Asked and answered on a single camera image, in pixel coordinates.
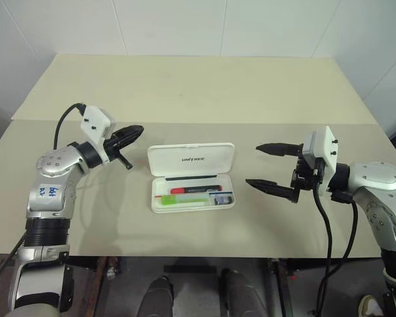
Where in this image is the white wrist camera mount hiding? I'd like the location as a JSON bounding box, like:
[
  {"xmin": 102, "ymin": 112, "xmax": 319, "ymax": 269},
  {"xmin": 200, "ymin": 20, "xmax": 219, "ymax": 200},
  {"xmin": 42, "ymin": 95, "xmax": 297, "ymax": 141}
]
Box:
[
  {"xmin": 80, "ymin": 105, "xmax": 116, "ymax": 164},
  {"xmin": 302, "ymin": 125, "xmax": 339, "ymax": 195}
]

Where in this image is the green highlighter pen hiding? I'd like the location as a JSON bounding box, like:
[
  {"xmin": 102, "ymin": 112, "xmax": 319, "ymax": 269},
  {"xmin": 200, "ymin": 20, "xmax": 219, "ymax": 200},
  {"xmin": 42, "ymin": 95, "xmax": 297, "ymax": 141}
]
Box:
[{"xmin": 160, "ymin": 194, "xmax": 209, "ymax": 206}]

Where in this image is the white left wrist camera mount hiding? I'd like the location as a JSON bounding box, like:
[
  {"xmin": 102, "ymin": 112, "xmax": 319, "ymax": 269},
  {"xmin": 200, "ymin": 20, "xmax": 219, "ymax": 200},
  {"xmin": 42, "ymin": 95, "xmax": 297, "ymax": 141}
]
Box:
[{"xmin": 80, "ymin": 105, "xmax": 116, "ymax": 164}]

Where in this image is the red and black marker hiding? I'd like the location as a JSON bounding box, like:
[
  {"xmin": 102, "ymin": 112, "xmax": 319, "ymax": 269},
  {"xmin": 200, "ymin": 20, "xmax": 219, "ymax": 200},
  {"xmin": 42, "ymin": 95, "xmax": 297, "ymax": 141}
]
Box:
[{"xmin": 170, "ymin": 185, "xmax": 224, "ymax": 195}]

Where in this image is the light sneaker shoe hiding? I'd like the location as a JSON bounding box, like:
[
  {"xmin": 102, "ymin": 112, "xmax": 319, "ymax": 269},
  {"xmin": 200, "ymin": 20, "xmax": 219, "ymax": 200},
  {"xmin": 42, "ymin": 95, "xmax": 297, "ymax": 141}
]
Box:
[{"xmin": 358, "ymin": 295, "xmax": 385, "ymax": 317}]

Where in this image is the dark metal table leg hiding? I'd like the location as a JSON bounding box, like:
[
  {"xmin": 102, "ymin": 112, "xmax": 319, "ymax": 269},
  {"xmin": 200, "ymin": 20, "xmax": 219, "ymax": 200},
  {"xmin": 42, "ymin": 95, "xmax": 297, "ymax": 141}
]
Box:
[
  {"xmin": 97, "ymin": 257, "xmax": 123, "ymax": 285},
  {"xmin": 267, "ymin": 259, "xmax": 293, "ymax": 317}
]

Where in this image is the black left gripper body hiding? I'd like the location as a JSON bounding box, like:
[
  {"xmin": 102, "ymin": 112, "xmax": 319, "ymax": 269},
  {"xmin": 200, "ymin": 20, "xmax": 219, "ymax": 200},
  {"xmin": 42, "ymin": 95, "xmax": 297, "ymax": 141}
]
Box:
[{"xmin": 104, "ymin": 137, "xmax": 133, "ymax": 170}]

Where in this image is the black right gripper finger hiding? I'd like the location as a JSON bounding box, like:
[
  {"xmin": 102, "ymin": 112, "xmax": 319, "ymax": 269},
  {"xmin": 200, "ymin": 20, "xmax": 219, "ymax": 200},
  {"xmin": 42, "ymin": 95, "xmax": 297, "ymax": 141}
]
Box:
[
  {"xmin": 255, "ymin": 142, "xmax": 304, "ymax": 158},
  {"xmin": 245, "ymin": 178, "xmax": 300, "ymax": 204}
]

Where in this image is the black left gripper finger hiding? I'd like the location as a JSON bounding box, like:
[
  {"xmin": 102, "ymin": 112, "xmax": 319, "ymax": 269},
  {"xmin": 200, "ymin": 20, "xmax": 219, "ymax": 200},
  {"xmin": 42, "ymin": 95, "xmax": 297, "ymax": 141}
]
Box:
[
  {"xmin": 117, "ymin": 124, "xmax": 145, "ymax": 138},
  {"xmin": 112, "ymin": 132, "xmax": 143, "ymax": 149}
]

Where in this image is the dark rounded shape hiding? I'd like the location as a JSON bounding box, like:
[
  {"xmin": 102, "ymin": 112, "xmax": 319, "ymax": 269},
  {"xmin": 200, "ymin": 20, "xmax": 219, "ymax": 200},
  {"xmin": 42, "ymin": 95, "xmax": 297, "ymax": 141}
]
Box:
[
  {"xmin": 220, "ymin": 267, "xmax": 261, "ymax": 317},
  {"xmin": 147, "ymin": 276, "xmax": 178, "ymax": 317}
]

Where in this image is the black crossbar under table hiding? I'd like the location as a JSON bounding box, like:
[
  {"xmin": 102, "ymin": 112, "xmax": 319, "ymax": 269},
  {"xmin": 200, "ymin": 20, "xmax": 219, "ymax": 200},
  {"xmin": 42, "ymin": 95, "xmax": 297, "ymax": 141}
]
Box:
[{"xmin": 164, "ymin": 264, "xmax": 218, "ymax": 274}]

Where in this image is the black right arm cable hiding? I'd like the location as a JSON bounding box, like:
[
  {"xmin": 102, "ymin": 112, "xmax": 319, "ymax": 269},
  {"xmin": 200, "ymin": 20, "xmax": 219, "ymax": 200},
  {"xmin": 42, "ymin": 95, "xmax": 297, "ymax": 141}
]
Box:
[{"xmin": 312, "ymin": 168, "xmax": 359, "ymax": 317}]

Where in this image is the white hard pencil case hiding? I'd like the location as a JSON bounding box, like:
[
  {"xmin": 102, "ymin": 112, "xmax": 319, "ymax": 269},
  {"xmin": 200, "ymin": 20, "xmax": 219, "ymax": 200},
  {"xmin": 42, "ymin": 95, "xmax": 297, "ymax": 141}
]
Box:
[{"xmin": 147, "ymin": 142, "xmax": 237, "ymax": 215}]

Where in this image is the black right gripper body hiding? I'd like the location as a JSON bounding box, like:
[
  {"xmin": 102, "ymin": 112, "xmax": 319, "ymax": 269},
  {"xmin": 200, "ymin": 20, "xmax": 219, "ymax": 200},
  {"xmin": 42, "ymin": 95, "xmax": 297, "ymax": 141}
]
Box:
[{"xmin": 290, "ymin": 153, "xmax": 324, "ymax": 192}]

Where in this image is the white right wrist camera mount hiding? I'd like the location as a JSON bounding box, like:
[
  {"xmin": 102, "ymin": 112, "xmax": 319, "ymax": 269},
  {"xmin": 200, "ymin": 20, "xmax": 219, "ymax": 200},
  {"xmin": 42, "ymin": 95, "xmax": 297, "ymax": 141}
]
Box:
[{"xmin": 302, "ymin": 125, "xmax": 339, "ymax": 195}]

